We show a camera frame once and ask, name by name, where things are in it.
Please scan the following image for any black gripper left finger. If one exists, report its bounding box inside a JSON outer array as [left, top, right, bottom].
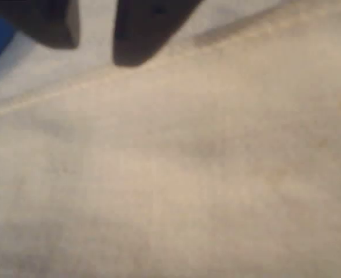
[[0, 0, 81, 50]]

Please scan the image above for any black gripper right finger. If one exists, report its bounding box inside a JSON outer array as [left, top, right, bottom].
[[112, 0, 200, 67]]

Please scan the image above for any white cloth with coloured stripes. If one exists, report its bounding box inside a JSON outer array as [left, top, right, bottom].
[[0, 0, 341, 278]]

